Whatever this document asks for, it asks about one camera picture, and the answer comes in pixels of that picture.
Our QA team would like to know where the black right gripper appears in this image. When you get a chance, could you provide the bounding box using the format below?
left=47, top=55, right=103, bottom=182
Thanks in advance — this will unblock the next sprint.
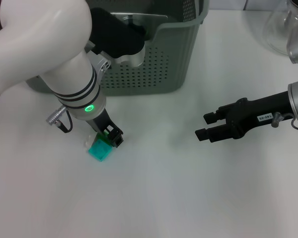
left=195, top=91, right=294, bottom=143

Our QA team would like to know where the green brick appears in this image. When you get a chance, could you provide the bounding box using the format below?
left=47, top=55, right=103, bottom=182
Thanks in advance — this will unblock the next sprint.
left=96, top=131, right=112, bottom=146

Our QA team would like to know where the teal plate brick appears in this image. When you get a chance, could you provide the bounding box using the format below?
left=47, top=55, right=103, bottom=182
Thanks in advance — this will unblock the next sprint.
left=88, top=138, right=114, bottom=162

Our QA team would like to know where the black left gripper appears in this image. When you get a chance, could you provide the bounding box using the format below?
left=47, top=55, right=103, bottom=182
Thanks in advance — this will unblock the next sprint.
left=85, top=110, right=125, bottom=148

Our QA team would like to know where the clear glass pitcher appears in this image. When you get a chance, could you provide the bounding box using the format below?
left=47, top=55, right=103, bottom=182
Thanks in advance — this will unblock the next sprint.
left=263, top=0, right=298, bottom=57

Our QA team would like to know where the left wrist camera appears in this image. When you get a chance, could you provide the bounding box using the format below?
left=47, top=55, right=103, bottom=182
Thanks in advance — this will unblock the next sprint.
left=89, top=7, right=146, bottom=67

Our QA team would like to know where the grey perforated storage bin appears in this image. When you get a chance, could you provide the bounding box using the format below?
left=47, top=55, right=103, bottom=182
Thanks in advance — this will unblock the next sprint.
left=26, top=0, right=211, bottom=96

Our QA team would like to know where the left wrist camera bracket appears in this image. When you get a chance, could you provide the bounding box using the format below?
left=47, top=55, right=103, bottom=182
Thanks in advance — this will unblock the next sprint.
left=85, top=41, right=112, bottom=84

